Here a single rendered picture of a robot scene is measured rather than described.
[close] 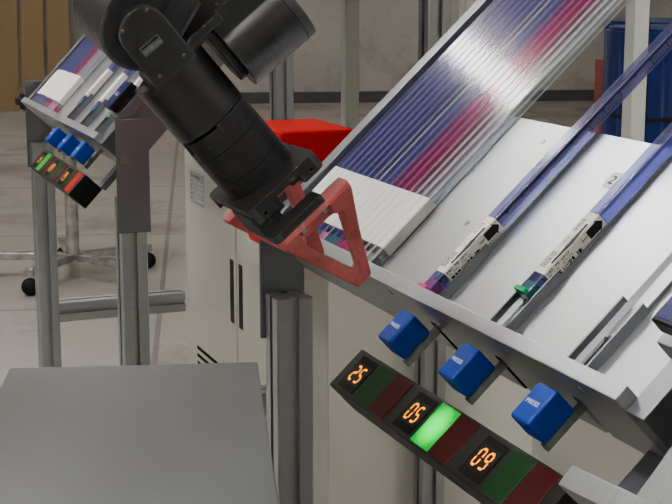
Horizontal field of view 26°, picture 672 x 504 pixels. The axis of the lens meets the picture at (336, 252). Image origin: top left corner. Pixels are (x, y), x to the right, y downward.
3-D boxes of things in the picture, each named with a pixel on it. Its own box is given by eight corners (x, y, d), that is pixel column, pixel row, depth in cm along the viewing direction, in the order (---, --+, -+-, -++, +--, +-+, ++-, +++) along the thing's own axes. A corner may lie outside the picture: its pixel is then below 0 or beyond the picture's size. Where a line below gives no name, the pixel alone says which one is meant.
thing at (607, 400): (679, 475, 89) (613, 400, 86) (306, 269, 149) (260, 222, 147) (693, 459, 89) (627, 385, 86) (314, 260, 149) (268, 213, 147)
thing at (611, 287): (670, 433, 88) (640, 400, 87) (298, 243, 148) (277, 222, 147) (868, 208, 91) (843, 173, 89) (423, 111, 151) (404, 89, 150)
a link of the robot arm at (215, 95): (121, 78, 105) (133, 87, 100) (192, 15, 106) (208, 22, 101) (182, 148, 108) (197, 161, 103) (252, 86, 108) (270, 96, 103)
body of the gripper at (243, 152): (283, 155, 113) (222, 83, 110) (329, 169, 104) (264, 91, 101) (222, 212, 112) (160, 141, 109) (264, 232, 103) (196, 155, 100)
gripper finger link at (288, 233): (371, 238, 111) (296, 148, 108) (409, 253, 105) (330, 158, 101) (308, 300, 110) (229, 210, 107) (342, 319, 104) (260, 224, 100)
